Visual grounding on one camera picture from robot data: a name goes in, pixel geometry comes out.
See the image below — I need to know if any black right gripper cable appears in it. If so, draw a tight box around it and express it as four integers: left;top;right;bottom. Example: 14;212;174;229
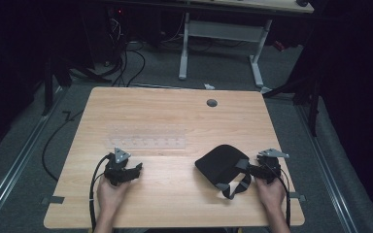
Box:
265;163;292;228

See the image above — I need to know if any black floor cable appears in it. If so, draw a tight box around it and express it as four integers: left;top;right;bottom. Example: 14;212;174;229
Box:
41;110;85;183

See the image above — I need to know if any black metal stand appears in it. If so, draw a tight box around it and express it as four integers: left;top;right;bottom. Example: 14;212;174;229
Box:
41;56;113;117
262;72;324;138

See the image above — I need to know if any black cable bundle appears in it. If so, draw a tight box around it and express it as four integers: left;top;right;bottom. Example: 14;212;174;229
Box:
105;13;147;88

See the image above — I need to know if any person's left hand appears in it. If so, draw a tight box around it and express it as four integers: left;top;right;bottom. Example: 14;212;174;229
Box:
96;176;132;216

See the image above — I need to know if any clear plastic tray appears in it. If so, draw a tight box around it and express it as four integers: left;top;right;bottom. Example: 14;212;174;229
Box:
106;123;187;150

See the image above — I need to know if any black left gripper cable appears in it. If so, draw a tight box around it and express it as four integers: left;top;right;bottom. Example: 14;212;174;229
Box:
88;153;113;231

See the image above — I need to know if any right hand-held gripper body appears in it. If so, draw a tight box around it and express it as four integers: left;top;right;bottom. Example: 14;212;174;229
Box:
255;148;290;184

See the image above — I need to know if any black pouch with strap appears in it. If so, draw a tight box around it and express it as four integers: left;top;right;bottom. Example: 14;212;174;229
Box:
194;144;253;201

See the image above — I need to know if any person's right hand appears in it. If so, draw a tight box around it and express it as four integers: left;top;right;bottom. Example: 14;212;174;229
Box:
254;176;288;212

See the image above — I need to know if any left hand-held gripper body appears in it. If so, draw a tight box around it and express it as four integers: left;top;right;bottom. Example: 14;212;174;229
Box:
103;147;136;187

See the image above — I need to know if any metal floor rail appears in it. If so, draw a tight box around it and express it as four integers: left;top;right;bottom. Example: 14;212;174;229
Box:
0;85;67;231
295;105;359;233

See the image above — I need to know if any red object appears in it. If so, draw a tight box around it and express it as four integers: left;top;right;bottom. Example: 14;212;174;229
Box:
272;40;287;52

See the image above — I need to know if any white metal desk frame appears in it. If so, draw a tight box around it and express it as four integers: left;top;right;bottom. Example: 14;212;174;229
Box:
178;12;274;94

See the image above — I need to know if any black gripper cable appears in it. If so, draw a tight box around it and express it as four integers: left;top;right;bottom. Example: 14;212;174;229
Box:
265;163;292;228
88;153;113;231

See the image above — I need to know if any grey tape strip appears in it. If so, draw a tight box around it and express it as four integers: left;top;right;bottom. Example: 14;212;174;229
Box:
288;191;307;202
41;195;65;206

